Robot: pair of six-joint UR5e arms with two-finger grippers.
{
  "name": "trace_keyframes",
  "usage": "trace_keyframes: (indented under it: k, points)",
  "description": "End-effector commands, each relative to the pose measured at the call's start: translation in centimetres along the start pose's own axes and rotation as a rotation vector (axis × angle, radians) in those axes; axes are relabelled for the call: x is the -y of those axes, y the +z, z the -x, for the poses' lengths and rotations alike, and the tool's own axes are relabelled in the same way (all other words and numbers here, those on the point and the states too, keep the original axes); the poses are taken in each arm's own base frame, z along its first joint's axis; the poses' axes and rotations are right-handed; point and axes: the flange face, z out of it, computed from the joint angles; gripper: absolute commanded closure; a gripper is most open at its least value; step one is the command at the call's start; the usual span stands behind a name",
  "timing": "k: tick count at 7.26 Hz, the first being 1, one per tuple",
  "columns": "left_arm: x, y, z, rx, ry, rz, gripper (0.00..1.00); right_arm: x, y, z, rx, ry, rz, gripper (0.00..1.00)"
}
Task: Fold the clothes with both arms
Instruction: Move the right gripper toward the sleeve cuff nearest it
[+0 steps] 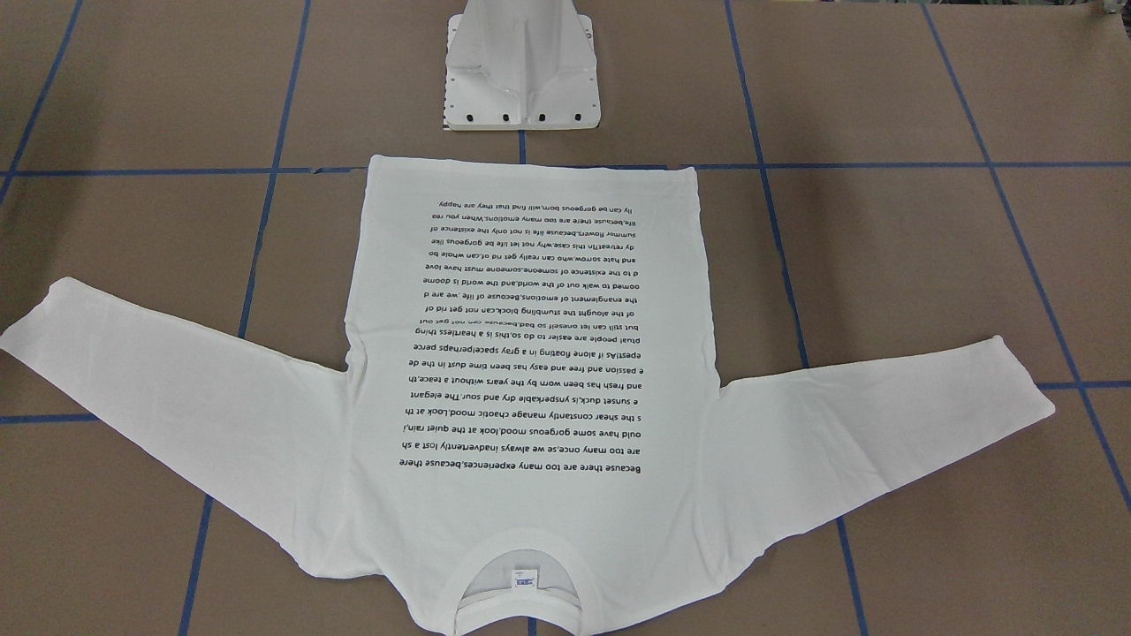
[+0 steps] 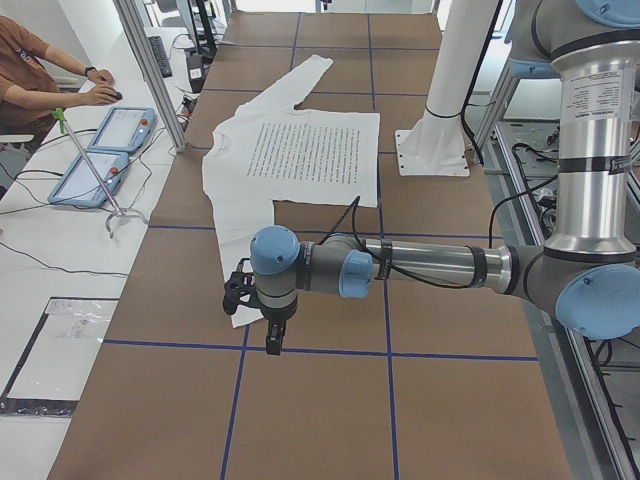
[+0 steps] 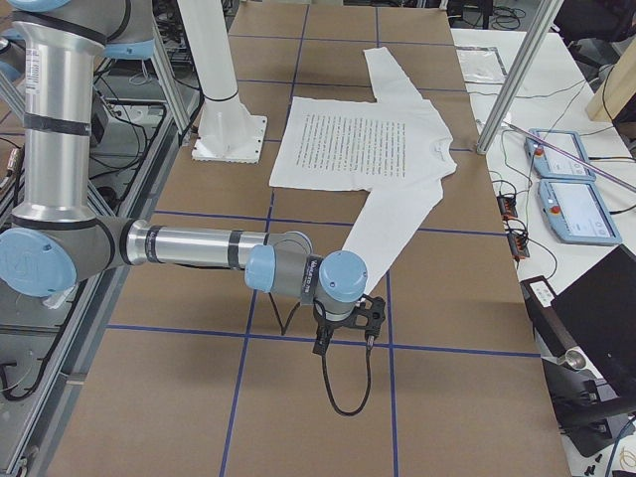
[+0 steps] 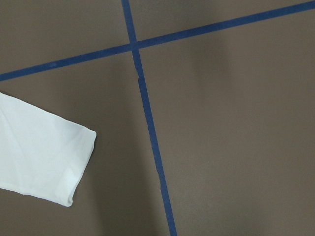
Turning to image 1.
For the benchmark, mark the white long-sleeve printed shirt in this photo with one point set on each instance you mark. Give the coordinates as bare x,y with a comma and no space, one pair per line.
531,422

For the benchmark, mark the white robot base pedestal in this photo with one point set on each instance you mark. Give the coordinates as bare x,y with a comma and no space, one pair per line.
520,65

